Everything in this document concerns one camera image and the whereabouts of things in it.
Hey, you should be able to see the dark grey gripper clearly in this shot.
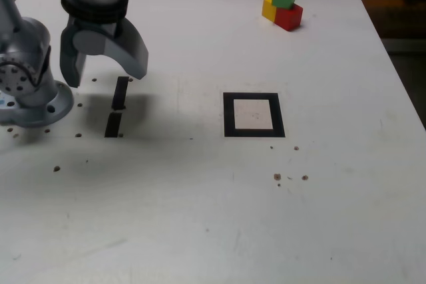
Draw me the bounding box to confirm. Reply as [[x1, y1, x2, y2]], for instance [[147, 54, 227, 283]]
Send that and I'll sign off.
[[59, 14, 150, 89]]

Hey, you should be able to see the yellow cube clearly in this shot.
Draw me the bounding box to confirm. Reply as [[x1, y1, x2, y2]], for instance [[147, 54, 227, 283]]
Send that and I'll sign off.
[[261, 0, 278, 23]]

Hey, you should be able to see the red cube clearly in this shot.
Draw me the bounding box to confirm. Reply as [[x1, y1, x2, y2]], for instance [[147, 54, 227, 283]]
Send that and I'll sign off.
[[274, 3, 304, 32]]

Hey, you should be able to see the black tape square outline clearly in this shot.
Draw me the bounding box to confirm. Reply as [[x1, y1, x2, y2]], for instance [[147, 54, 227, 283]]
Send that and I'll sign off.
[[222, 92, 286, 138]]

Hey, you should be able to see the black tape strip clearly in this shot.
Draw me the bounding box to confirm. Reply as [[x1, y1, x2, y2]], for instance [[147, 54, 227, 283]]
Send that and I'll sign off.
[[104, 76, 130, 138]]

